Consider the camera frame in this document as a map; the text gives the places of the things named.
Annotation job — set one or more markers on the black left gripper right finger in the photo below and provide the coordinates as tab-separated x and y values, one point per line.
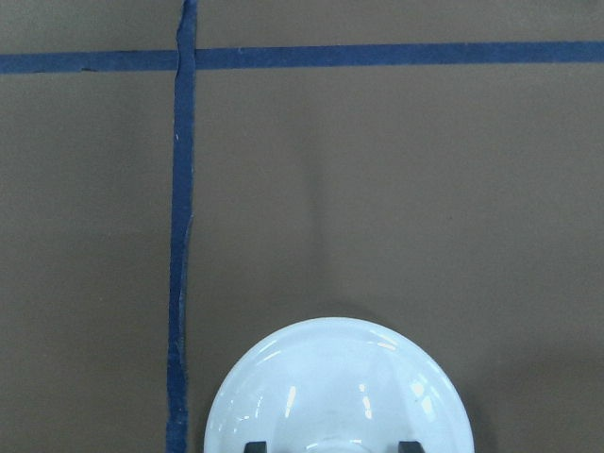
409	447

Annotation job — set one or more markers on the white ceramic lid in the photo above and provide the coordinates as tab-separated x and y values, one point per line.
337	384

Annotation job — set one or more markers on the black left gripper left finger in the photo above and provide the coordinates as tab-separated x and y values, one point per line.
257	447

